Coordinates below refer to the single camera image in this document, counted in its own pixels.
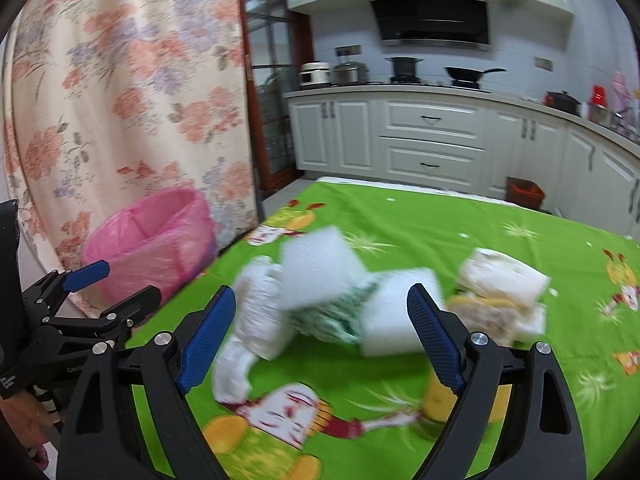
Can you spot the gas stove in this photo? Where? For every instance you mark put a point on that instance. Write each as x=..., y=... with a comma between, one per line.
x=430, y=85

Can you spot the black wok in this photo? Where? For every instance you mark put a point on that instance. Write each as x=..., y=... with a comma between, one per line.
x=465, y=76

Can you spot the steel pressure cooker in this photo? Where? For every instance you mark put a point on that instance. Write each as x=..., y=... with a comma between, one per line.
x=350, y=72

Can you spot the red thermos jug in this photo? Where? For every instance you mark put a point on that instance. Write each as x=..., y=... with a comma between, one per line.
x=598, y=96

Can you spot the wall power socket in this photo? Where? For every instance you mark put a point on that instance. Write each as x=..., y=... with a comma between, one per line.
x=543, y=63
x=348, y=51

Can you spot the brown glass door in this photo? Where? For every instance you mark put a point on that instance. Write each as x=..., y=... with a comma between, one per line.
x=272, y=85

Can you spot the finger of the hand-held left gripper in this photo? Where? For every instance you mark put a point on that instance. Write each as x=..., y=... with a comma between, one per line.
x=135, y=305
x=87, y=274

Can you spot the pink thermos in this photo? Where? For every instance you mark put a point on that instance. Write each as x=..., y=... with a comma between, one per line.
x=621, y=91

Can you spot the steel bowl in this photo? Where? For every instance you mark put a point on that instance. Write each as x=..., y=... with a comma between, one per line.
x=602, y=114

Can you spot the white foam block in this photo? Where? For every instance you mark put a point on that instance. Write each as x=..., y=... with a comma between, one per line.
x=395, y=310
x=320, y=260

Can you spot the white knotted plastic bag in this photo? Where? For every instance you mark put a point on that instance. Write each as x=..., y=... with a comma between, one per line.
x=255, y=310

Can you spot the floral curtain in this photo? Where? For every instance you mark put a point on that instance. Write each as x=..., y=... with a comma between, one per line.
x=125, y=85

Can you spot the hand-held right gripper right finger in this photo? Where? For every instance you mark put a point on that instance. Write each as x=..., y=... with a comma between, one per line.
x=435, y=335

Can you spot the pink bag-lined trash bin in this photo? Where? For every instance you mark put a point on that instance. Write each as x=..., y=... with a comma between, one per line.
x=150, y=245

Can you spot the person's left hand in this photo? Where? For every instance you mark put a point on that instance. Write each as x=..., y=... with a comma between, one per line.
x=25, y=417

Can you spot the green white striped wrapper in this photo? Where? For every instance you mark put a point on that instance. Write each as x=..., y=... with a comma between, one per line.
x=330, y=322

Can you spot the white rice cooker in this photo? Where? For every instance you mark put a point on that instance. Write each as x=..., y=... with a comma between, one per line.
x=315, y=75

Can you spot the white lower cabinets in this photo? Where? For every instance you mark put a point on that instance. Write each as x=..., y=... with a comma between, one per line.
x=430, y=125

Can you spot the black stockpot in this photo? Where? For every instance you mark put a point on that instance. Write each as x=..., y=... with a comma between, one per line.
x=404, y=67

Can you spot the green printed tablecloth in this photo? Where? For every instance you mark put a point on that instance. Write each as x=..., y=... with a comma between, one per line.
x=400, y=220

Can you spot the dark red floor bin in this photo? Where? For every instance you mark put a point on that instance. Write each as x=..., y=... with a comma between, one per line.
x=525, y=194

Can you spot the white bundle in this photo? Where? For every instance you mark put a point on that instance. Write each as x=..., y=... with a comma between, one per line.
x=530, y=322
x=500, y=272

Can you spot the red and black pot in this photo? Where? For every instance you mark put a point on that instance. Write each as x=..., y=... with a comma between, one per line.
x=562, y=102

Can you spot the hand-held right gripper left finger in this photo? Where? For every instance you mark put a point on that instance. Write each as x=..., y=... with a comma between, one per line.
x=210, y=340

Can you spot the black range hood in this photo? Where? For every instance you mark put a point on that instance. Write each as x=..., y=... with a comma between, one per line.
x=430, y=10

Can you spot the brown paper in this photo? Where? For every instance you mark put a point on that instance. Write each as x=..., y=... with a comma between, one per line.
x=480, y=317

